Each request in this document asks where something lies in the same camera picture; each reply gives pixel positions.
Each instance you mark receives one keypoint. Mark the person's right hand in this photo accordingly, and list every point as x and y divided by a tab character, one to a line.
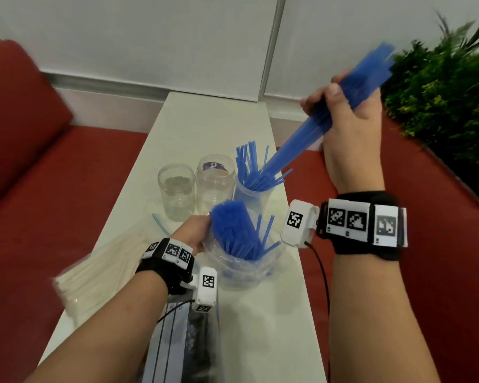
353	151

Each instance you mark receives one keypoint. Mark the person's left hand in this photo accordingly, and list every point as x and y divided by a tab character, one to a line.
191	233

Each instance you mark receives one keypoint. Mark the clear glass jar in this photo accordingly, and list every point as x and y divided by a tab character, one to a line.
214	187
177	195

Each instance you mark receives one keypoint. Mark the large bundle of blue straws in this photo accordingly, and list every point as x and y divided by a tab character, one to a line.
233	227

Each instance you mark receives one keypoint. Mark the small bunch of blue straws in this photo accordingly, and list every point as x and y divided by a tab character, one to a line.
299	143
251	177

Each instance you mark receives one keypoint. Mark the frosted plastic jar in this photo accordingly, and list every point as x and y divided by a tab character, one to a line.
251	201

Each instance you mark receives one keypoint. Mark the clear plastic bag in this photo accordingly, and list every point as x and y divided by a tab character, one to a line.
247	275

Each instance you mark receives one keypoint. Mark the bag of black straws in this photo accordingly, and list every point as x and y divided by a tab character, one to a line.
201	351

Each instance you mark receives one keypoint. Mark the person's left forearm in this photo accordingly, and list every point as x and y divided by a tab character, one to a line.
103	339

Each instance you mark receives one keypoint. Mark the person's right forearm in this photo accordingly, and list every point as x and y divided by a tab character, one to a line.
375	323

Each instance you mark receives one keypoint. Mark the clear blue-zip bag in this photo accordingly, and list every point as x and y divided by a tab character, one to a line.
159	223

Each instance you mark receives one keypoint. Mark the black left wristband with markers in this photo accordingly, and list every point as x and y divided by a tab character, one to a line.
159	269

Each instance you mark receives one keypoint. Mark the black wristband with markers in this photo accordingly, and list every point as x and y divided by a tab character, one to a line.
359	245
159	269

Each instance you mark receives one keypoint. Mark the black right wristband with markers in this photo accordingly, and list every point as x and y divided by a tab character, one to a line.
359	245

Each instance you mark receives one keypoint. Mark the green plant hedge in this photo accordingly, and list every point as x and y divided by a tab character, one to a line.
447	107

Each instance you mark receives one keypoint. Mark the clear bag with white strips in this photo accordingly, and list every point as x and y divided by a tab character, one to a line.
167	347

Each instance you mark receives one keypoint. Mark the red sofa beside plant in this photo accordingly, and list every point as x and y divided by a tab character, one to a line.
443	255

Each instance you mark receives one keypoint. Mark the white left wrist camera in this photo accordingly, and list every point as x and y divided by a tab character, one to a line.
205	295

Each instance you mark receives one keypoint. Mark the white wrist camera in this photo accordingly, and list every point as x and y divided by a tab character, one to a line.
299	235
205	295

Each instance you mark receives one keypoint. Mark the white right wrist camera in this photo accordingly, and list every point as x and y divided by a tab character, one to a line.
299	235

